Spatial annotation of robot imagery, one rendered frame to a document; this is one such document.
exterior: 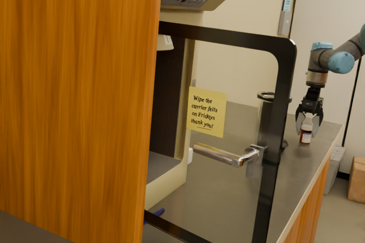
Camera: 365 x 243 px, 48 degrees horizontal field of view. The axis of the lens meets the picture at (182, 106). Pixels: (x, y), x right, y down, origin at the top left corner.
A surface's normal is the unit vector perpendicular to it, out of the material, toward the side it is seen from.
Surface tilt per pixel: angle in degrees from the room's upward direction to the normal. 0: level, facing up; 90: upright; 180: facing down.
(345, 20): 90
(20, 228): 0
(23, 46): 90
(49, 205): 90
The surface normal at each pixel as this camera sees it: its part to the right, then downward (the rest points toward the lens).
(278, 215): 0.09, -0.96
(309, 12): -0.46, 0.18
